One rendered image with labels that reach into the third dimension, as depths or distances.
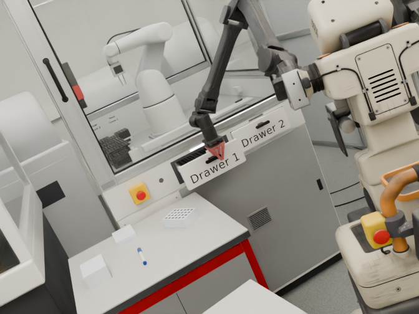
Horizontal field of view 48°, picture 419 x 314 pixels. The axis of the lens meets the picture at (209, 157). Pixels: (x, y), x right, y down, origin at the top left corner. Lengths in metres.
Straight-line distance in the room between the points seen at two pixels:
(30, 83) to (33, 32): 3.15
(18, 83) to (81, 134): 3.15
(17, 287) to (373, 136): 1.34
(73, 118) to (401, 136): 1.25
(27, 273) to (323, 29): 1.32
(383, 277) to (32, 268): 1.24
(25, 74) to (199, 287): 3.85
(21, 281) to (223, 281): 0.74
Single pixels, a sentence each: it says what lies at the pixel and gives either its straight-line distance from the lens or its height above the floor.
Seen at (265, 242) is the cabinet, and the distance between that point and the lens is 2.39.
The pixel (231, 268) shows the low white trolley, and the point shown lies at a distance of 1.66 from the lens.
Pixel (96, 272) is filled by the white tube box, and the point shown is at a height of 0.81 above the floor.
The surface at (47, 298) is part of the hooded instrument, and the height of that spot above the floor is 0.71.
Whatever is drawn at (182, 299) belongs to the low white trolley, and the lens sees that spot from 1.65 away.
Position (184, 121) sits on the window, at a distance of 2.12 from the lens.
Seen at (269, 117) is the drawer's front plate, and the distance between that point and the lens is 2.24.
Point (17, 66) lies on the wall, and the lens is 5.15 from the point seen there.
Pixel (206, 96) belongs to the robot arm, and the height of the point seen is 1.17.
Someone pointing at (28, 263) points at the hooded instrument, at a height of 0.90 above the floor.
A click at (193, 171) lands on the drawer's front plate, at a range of 2.00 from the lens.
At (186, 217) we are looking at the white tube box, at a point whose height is 0.80.
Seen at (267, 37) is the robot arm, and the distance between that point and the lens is 1.60.
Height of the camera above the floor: 1.48
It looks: 16 degrees down
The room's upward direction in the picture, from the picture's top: 23 degrees counter-clockwise
